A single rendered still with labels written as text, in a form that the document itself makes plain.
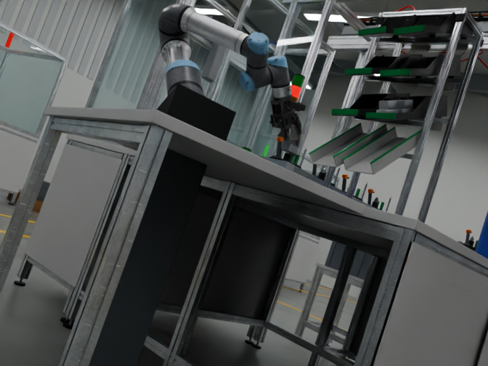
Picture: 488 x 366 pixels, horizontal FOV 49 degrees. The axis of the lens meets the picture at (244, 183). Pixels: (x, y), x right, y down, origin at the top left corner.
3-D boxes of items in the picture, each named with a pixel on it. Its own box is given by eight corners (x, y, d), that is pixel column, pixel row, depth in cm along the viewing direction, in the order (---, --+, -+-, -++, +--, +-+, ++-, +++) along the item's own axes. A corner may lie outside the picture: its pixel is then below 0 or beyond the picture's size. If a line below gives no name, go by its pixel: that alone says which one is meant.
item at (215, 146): (151, 122, 112) (156, 109, 113) (43, 114, 186) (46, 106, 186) (363, 215, 152) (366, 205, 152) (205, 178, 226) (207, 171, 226)
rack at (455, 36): (397, 225, 178) (468, 6, 185) (312, 202, 204) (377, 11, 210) (423, 238, 193) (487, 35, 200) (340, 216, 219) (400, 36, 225)
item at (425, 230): (415, 229, 144) (418, 219, 144) (122, 152, 250) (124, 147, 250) (546, 299, 243) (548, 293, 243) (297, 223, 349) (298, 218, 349)
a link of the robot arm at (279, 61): (261, 59, 204) (279, 53, 207) (265, 87, 208) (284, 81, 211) (270, 61, 197) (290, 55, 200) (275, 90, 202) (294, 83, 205)
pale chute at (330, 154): (337, 168, 185) (333, 156, 184) (311, 164, 196) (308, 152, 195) (388, 135, 198) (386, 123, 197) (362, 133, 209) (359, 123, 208)
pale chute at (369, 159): (374, 175, 175) (370, 163, 173) (345, 171, 186) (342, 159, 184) (426, 139, 188) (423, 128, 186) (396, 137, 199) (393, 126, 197)
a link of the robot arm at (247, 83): (238, 60, 196) (264, 53, 200) (237, 84, 204) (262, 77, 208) (248, 72, 192) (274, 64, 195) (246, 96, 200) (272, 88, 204)
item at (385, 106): (385, 118, 182) (385, 97, 180) (375, 118, 185) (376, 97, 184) (401, 117, 186) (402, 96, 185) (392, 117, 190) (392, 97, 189)
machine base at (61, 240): (63, 324, 245) (128, 148, 252) (11, 281, 289) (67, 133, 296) (255, 345, 343) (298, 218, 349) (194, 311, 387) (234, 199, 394)
